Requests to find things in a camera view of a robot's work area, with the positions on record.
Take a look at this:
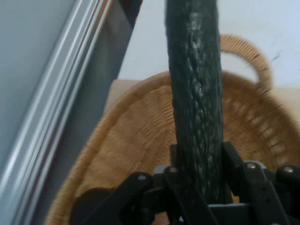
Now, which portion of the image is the long dark green cucumber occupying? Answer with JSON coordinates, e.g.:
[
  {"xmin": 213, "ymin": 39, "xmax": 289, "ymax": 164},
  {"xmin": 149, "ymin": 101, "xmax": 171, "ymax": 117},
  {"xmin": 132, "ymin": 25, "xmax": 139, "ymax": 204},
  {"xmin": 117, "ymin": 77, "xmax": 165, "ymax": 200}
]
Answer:
[{"xmin": 164, "ymin": 0, "xmax": 235, "ymax": 205}]

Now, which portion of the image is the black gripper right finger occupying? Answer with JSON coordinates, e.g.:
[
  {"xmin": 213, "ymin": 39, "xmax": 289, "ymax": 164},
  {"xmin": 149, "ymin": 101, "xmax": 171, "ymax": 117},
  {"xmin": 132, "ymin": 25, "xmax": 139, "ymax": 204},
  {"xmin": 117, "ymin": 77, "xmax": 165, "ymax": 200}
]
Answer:
[{"xmin": 221, "ymin": 142, "xmax": 300, "ymax": 225}]

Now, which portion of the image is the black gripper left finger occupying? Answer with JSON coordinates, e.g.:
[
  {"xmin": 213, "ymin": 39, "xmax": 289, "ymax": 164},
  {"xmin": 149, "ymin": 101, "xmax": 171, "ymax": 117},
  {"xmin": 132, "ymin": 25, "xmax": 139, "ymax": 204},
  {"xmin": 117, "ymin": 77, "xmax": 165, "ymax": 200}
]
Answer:
[{"xmin": 110, "ymin": 144, "xmax": 220, "ymax": 225}]

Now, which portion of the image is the woven wicker basket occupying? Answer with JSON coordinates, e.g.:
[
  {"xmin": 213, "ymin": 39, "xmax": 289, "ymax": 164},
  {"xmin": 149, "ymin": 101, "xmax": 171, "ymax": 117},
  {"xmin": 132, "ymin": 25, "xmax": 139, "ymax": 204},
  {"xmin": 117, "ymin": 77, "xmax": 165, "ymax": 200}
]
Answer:
[{"xmin": 45, "ymin": 34, "xmax": 300, "ymax": 225}]

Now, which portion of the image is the aluminium wall rail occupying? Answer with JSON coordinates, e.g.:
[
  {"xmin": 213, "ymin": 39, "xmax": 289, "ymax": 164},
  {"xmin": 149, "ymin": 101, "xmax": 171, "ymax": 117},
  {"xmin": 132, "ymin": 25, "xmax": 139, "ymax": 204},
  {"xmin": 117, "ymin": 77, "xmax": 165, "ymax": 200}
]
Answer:
[{"xmin": 0, "ymin": 0, "xmax": 141, "ymax": 225}]

